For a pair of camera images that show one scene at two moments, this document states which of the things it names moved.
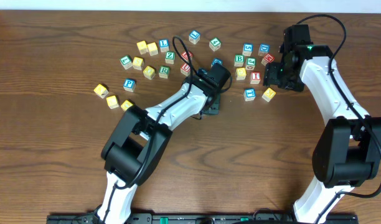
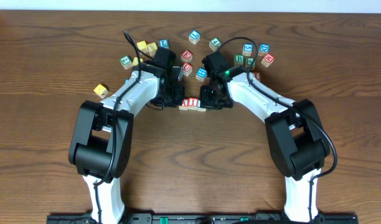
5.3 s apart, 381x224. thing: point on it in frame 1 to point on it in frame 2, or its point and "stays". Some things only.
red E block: (185, 55) stays
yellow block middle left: (138, 63) stays
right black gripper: (271, 77) to (206, 103)
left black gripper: (216, 109) to (178, 101)
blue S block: (248, 49) stays
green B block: (239, 60) stays
